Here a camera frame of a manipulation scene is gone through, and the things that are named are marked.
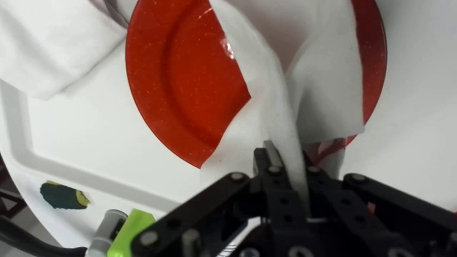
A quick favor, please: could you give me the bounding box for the white towel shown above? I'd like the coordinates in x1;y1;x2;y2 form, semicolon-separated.
0;0;138;100
200;0;365;215

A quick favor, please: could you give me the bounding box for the red plate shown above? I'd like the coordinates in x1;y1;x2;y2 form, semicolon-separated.
125;0;388;169

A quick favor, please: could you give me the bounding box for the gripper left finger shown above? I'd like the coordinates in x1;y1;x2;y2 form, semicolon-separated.
130;140;309;257

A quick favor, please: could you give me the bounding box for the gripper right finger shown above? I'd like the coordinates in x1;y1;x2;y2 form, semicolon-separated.
303;150;457;257

